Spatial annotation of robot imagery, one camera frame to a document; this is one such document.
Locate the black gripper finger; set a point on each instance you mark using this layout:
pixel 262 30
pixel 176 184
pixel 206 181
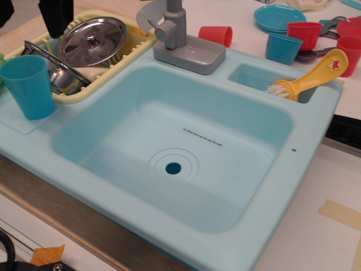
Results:
pixel 57 15

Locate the tall teal plastic cup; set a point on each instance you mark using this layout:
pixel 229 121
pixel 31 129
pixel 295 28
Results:
pixel 27 79

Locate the red cup lying sideways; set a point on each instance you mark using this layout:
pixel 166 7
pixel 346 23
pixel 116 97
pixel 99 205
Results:
pixel 218 34

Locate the light blue toy sink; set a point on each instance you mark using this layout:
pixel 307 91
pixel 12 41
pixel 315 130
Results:
pixel 203 167

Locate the short teal plastic cup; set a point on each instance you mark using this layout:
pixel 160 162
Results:
pixel 282 49

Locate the red cup behind teal cup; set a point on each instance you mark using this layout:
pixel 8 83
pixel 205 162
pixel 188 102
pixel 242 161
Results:
pixel 307 32

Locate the red cup at right edge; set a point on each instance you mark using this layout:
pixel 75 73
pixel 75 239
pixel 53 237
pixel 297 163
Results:
pixel 351 47

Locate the shiny steel pot lid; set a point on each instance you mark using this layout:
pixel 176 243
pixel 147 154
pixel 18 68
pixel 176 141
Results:
pixel 92 42

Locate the cream plastic dish rack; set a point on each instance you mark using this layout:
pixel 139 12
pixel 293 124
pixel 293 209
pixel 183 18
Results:
pixel 136 44

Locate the black dark object top left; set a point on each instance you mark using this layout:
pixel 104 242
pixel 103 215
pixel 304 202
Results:
pixel 6 11

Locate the steel pot in rack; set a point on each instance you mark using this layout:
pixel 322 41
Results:
pixel 63 78

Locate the white plastic plate in rack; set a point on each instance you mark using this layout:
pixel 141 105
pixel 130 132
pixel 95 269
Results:
pixel 153 10

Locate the grey toy faucet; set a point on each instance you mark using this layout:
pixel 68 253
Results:
pixel 177 48

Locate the stack of teal plates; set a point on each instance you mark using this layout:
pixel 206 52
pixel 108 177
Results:
pixel 274 18

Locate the orange tape piece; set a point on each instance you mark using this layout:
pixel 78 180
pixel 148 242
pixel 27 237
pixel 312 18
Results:
pixel 48 255

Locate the cream plastic object top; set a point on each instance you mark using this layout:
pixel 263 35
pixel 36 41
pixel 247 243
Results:
pixel 307 5

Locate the grey plastic spoon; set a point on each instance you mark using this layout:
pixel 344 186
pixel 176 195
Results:
pixel 310 55

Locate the black device bottom left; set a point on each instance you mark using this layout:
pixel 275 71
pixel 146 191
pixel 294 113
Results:
pixel 60 266

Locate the grey plastic utensil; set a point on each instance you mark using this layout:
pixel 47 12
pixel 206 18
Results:
pixel 326 28

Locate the yellow dish brush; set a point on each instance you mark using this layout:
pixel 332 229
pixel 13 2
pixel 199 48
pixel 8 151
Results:
pixel 332 65

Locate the red bowl at right edge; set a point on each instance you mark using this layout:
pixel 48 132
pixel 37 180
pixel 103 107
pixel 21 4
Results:
pixel 350 27

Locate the black bar at right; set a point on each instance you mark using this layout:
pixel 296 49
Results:
pixel 345 130

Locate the beige masking tape strip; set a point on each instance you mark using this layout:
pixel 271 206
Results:
pixel 340 213

